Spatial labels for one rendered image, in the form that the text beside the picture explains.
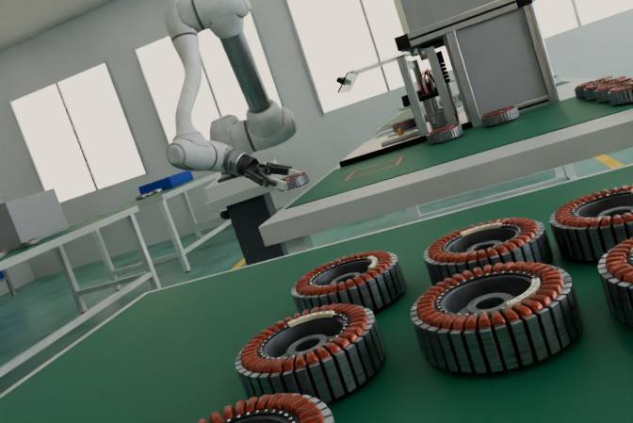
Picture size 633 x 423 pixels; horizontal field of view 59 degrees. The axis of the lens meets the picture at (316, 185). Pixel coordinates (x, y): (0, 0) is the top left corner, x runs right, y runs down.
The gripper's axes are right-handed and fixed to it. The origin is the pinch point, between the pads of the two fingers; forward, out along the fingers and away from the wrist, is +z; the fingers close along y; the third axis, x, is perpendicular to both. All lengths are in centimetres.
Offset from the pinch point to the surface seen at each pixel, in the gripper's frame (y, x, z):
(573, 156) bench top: 35, 39, 85
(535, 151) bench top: 37, 39, 78
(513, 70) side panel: -39, 45, 56
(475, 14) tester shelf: -35, 60, 41
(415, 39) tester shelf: -29, 50, 25
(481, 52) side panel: -36, 49, 45
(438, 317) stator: 119, 47, 85
